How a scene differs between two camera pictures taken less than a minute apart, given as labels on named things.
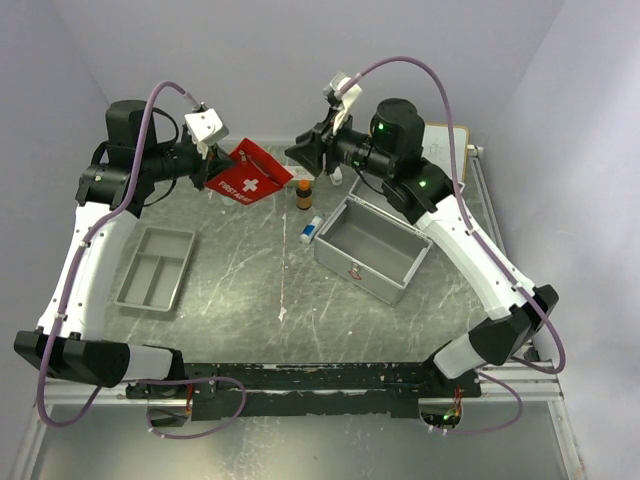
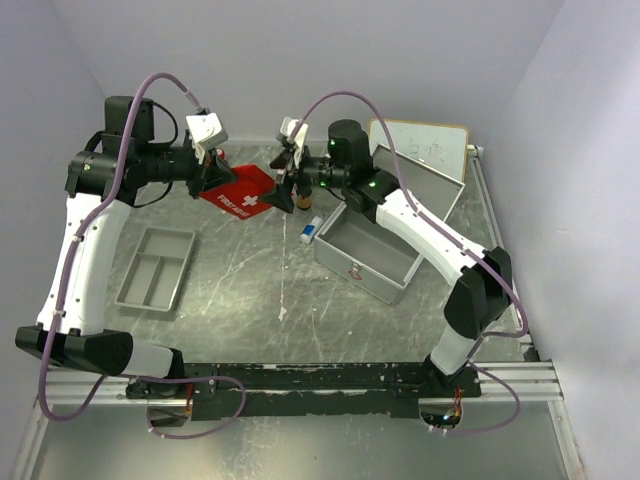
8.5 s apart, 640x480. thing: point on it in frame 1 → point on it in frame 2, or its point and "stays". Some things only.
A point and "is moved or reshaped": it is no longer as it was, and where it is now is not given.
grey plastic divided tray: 153,276 stays
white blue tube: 310,228 stays
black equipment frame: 311,391 stays
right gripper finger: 309,149 → 281,197
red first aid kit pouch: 252,175 is moved or reshaped
